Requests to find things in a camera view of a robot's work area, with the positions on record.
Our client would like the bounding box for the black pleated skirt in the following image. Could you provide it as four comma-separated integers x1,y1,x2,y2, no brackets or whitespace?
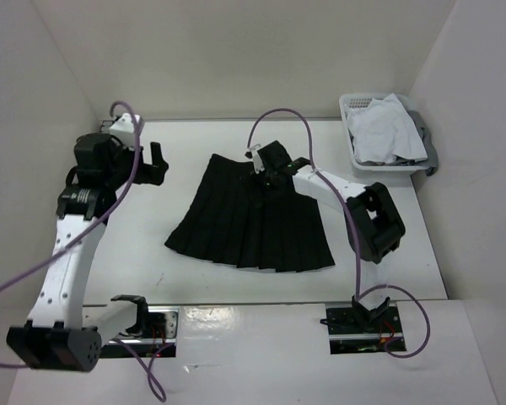
164,154,335,273

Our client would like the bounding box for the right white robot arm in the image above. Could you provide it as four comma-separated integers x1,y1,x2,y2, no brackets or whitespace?
245,141,406,332

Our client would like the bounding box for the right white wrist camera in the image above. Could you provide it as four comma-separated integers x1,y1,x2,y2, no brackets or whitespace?
245,143,265,174

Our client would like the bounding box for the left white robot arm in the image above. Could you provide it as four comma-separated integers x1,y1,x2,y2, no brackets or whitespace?
6,133,169,372

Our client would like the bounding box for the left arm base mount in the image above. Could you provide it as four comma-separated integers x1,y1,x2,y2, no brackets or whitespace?
116,305,180,359

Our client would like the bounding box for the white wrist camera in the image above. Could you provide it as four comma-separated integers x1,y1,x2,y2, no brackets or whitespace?
245,143,265,174
109,113,135,150

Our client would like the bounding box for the white skirt in basket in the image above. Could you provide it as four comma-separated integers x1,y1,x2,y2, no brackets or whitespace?
347,94,428,165

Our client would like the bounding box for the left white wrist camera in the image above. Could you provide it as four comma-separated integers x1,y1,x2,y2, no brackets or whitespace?
109,113,135,150

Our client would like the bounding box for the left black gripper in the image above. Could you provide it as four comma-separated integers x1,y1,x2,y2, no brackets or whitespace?
106,134,170,189

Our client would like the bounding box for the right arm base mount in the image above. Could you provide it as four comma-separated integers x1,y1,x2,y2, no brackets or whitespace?
320,303,406,355

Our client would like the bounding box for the white laundry basket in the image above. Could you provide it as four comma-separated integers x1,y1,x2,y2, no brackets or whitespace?
339,93,426,176

